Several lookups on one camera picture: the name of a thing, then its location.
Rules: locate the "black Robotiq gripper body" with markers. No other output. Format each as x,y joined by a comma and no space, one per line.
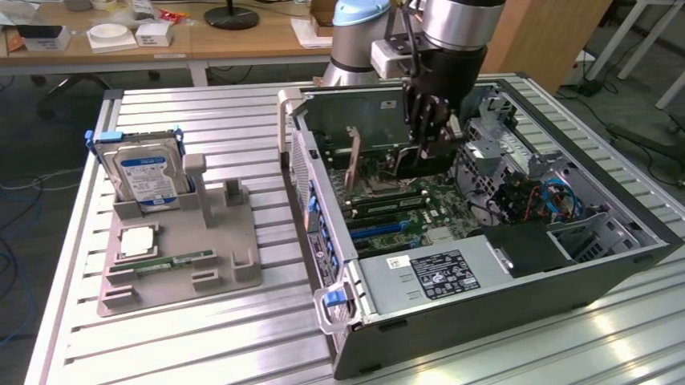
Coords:
448,72

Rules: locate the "green GPU with black shroud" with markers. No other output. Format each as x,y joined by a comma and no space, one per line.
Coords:
422,168

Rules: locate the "silver perforated disk bay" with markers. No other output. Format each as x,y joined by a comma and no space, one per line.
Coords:
496,160

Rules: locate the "CPU socket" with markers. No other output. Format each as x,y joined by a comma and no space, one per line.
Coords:
382,186

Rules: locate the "wooden cabinet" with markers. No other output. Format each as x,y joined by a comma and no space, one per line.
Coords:
546,40

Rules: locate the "green motherboard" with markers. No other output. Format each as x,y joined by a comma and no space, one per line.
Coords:
443,208

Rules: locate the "black expansion slot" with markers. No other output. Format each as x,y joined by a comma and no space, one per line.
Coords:
384,216

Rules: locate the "silver chipset heatsink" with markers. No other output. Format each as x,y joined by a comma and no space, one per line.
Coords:
443,234

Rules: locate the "black power adapter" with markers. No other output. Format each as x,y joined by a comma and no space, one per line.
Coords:
591,88

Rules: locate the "brown cardboard box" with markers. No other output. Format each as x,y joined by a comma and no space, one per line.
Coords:
320,16

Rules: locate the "white papers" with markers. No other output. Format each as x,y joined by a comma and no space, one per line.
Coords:
307,36

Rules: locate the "black plastic box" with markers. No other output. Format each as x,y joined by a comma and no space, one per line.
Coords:
524,248

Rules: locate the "grey power supply unit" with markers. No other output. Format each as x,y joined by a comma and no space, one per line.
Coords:
384,293

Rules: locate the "black round lamp base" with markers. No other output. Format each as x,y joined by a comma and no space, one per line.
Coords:
232,18

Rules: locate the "blue case latch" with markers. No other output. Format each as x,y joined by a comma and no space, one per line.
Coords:
332,298

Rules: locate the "black open PC case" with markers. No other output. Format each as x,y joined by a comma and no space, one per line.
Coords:
480,321

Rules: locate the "red packet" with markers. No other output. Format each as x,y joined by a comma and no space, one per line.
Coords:
173,18

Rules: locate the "hard disk with blue label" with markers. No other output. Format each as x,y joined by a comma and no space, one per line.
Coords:
144,180

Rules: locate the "white labelled box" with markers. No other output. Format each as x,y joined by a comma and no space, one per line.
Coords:
155,36

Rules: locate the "blue disk caddy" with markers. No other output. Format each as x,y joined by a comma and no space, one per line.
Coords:
109,136

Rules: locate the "grey patterned pouch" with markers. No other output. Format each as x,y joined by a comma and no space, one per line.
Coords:
144,9

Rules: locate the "green RAM stick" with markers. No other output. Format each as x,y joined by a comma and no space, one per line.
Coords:
163,262

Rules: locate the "white square dish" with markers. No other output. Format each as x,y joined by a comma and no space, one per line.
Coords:
112,42

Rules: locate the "silver CPU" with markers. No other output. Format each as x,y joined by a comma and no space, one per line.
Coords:
136,242

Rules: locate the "grey parts rack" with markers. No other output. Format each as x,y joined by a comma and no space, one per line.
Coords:
165,293

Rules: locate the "white tape roll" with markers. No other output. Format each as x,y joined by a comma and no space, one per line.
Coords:
104,3

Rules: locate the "wooden desk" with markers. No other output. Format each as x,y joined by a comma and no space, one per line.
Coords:
64,56

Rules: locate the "grey cup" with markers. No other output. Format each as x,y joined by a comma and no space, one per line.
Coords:
78,5

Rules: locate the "white box with dark lid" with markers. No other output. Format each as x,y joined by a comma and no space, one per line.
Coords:
45,42

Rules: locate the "orange cardboard box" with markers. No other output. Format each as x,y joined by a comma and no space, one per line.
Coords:
10,42

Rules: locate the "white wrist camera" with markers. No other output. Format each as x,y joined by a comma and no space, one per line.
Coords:
387,58

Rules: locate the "white metal table frame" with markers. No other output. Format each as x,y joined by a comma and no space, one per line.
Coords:
637,40

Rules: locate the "grey disk bay bracket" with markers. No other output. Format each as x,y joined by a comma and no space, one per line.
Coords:
589,240

